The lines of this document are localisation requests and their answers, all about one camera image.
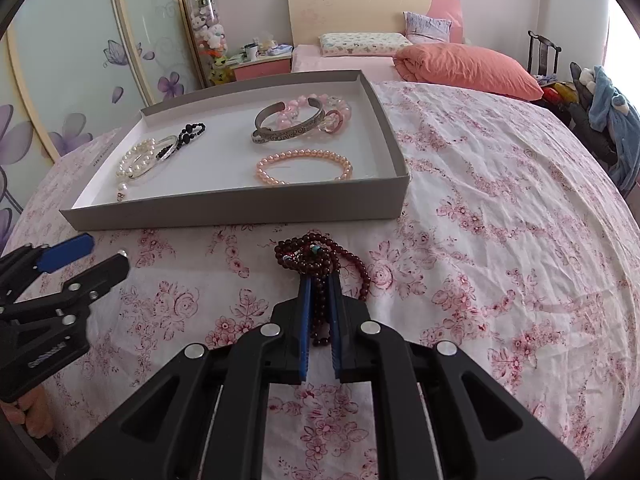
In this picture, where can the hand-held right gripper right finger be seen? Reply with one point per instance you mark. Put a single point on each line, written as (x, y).
(336, 340)

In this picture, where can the grey cardboard box tray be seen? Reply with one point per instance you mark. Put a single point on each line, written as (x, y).
(215, 170)

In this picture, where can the light blue folded cloth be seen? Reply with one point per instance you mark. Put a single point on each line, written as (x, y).
(278, 50)

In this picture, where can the cream and pink headboard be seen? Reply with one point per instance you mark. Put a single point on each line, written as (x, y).
(350, 10)

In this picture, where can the person's left hand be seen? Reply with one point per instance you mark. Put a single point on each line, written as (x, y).
(35, 410)

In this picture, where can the pink bed sheet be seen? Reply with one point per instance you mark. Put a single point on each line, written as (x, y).
(325, 60)

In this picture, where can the blue plush garment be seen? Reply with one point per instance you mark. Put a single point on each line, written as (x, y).
(607, 105)

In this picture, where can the orange pillow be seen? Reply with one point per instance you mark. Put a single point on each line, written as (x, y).
(465, 67)

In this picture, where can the floral glass wardrobe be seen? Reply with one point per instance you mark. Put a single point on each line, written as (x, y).
(75, 35)

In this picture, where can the patterned cream pillow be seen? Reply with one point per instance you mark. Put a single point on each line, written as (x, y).
(360, 44)

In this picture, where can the pink nightstand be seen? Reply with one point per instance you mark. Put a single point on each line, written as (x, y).
(260, 70)

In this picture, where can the thin silver bangle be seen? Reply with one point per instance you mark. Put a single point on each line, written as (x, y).
(172, 152)

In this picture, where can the white cup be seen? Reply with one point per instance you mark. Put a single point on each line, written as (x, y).
(250, 52)

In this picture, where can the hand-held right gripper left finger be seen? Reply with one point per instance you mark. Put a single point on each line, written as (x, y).
(305, 335)

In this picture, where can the dark clothes pile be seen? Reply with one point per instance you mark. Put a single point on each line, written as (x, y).
(585, 120)

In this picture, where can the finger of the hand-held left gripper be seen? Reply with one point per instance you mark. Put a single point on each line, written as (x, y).
(100, 275)
(65, 252)

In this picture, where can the blue print pillow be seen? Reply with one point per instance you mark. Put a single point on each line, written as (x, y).
(427, 27)

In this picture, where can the pink floral bedspread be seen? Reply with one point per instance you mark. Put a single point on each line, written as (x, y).
(500, 210)

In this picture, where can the clear tube of plush toys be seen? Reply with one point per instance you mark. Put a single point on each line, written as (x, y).
(207, 25)

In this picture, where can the dark wooden chair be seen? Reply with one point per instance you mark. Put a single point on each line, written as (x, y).
(532, 55)

